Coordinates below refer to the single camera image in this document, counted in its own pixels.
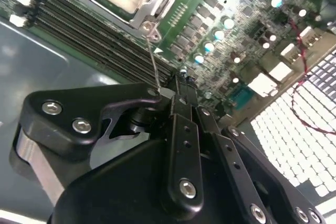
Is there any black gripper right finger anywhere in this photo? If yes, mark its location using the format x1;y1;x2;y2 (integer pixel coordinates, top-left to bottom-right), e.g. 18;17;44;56
183;74;328;224

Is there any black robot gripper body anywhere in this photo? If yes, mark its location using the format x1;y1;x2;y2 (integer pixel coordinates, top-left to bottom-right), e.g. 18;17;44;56
47;138;246;224

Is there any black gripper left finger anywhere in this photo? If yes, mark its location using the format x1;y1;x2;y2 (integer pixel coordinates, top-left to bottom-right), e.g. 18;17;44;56
9;74;205;221

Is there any thin wire locking lever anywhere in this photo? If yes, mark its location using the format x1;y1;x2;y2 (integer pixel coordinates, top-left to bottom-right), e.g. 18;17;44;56
145;37;165;96

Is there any metal socket cover frame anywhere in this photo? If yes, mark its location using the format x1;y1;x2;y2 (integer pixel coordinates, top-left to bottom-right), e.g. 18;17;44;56
65;0;184;29

